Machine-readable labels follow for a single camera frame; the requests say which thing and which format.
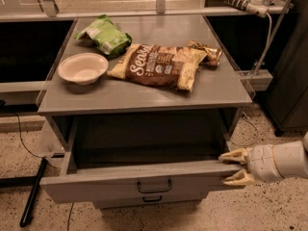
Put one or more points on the grey top drawer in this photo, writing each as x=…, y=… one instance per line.
x=128, y=155

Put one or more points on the green snack bag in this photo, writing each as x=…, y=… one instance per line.
x=106, y=36

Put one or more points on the white power strip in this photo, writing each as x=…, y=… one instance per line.
x=250, y=6

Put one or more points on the grey bottom drawer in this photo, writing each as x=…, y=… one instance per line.
x=148, y=200

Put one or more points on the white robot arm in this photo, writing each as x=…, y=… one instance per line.
x=291, y=159

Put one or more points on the white paper bowl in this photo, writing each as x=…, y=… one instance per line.
x=83, y=69

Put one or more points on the small gold snack bag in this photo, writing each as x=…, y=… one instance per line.
x=213, y=54

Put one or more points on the dark cabinet at right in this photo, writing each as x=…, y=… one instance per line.
x=286, y=99

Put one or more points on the black metal stand leg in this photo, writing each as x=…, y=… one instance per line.
x=26, y=181

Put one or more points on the grey drawer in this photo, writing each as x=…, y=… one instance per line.
x=148, y=200
x=128, y=155

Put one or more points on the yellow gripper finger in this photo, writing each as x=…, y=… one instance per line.
x=240, y=178
x=238, y=155

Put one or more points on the grey drawer cabinet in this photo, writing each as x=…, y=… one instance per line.
x=213, y=89

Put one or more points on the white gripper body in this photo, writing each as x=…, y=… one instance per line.
x=260, y=163

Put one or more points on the brown yellow chip bag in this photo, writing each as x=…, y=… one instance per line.
x=159, y=66

